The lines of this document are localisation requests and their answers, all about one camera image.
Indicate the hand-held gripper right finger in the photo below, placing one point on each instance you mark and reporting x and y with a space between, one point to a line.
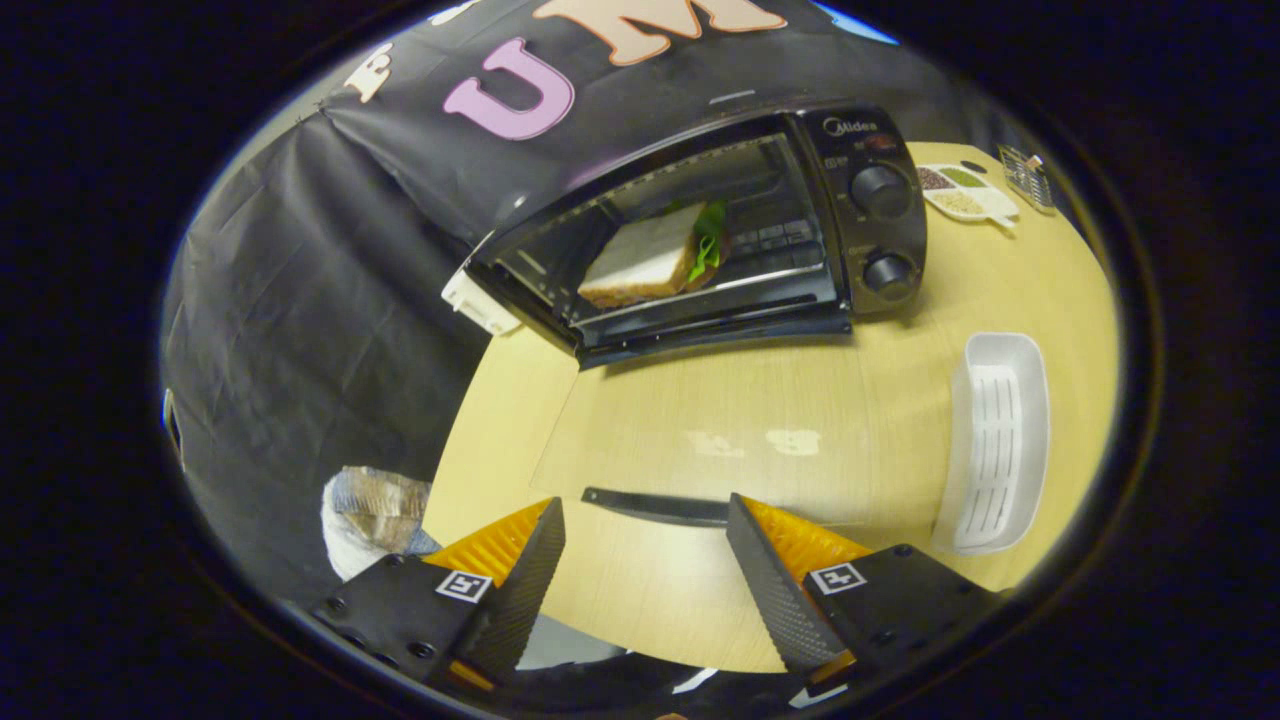
775 590

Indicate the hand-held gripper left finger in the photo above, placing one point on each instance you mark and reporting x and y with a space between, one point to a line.
520 590

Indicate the sandwich with lettuce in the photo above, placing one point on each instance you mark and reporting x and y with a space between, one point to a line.
645 260

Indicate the black toaster oven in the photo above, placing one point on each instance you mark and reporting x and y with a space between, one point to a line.
870 240

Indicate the white plastic tray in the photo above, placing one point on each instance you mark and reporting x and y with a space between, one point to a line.
995 440

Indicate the white plastic object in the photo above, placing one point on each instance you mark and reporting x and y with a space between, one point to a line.
480 302

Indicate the white divided dish of grains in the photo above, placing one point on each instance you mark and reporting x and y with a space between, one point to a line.
960 195

